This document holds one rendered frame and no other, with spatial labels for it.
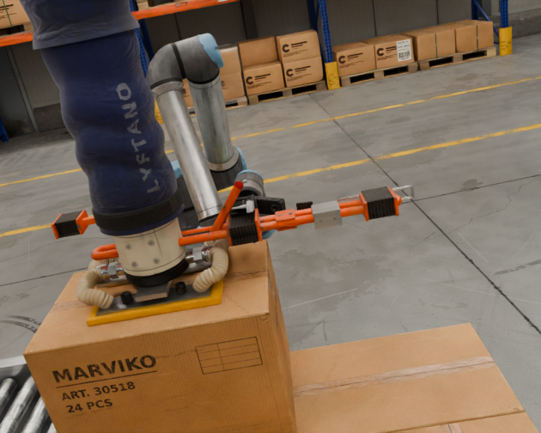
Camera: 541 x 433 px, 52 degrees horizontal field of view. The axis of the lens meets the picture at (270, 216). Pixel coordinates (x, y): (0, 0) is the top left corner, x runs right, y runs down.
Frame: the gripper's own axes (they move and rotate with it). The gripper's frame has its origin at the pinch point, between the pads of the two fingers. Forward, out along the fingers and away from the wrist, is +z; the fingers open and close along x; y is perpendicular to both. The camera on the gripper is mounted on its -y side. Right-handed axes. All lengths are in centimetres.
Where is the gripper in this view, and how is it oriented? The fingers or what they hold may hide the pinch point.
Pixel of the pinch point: (253, 226)
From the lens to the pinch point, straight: 143.5
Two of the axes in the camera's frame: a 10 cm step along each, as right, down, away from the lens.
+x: -1.8, -9.1, -3.8
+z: 0.2, 3.9, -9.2
